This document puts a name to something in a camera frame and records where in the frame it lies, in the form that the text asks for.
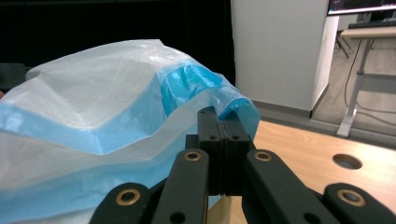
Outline white blue-edged plastic bag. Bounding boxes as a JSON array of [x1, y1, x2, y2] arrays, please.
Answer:
[[0, 38, 262, 224]]

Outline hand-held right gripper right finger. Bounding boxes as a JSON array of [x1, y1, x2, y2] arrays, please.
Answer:
[[221, 111, 257, 197]]

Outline desk with white metal frame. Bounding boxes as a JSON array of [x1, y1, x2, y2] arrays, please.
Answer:
[[335, 26, 396, 139]]

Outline black curtain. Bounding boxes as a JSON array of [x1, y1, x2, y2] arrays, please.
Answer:
[[0, 0, 236, 87]]

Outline white cabinet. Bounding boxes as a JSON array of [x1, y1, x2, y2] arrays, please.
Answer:
[[230, 0, 340, 119]]

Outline dark keyboard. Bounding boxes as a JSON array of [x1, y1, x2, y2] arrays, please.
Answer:
[[347, 18, 396, 30]]

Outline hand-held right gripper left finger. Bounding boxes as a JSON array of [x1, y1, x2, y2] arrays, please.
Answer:
[[185, 105, 224, 196]]

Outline computer monitor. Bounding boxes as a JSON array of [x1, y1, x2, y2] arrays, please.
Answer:
[[326, 0, 396, 17]]

